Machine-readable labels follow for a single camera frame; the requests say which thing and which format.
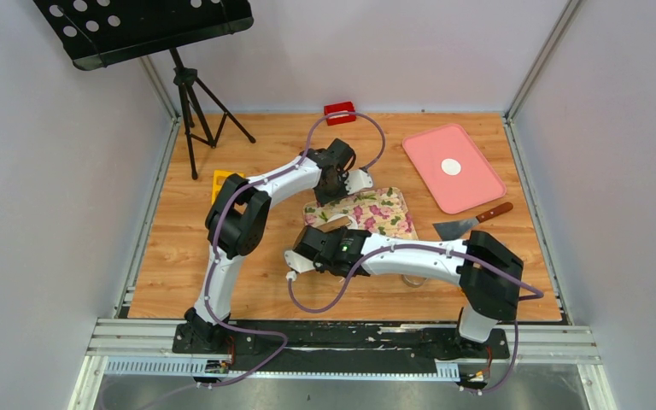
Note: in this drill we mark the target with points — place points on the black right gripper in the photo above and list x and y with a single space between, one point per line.
339 234

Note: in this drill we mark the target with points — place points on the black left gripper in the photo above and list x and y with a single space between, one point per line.
324 200

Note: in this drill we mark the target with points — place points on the floral yellow tray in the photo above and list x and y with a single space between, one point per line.
382 211

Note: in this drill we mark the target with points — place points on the wooden rolling pin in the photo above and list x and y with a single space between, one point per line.
341 221

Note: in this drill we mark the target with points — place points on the white dough ball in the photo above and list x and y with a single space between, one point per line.
354 224

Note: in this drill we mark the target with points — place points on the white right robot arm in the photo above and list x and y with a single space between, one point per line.
488 273

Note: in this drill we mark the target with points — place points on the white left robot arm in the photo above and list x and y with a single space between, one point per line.
237 221

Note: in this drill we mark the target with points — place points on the flat white dough wrapper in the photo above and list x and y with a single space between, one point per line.
451 167

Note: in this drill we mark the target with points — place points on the red toy block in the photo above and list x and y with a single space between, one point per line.
339 113

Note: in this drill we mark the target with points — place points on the yellow triangular toy block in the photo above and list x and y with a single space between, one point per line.
220 181

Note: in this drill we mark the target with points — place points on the pink tray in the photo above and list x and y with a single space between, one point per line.
477 183

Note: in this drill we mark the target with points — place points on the black music stand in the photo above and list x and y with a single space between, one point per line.
100 34

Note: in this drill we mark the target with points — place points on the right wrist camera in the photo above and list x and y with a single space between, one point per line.
298 263

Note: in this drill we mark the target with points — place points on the metal scraper wooden handle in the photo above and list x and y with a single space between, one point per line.
453 230

